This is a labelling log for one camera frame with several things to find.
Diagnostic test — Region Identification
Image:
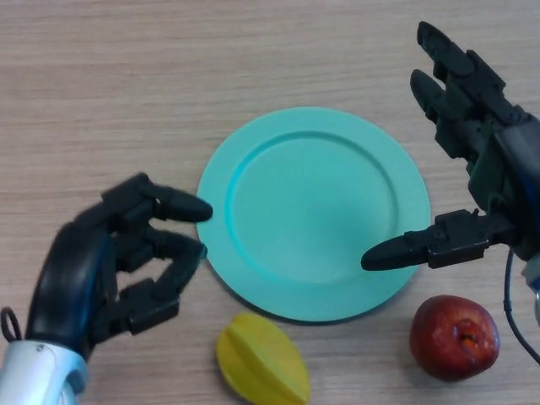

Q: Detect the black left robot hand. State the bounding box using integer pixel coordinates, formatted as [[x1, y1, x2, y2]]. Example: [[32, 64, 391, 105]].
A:
[[24, 171, 213, 364]]

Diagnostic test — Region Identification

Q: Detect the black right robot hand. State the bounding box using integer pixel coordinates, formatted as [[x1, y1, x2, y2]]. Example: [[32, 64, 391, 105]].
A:
[[360, 20, 540, 271]]

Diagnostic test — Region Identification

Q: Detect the yellow starfruit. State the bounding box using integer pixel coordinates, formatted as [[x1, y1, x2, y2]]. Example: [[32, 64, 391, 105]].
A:
[[215, 312, 312, 405]]

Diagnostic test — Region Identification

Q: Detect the green round plate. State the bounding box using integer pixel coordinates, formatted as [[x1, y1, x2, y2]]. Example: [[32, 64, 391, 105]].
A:
[[196, 106, 431, 325]]

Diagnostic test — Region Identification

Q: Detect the red apple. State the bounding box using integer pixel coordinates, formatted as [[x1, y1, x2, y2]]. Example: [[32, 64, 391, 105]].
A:
[[408, 294, 501, 383]]

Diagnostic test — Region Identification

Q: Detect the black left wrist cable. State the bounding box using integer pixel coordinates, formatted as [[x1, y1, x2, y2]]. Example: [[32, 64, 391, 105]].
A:
[[0, 305, 24, 343]]

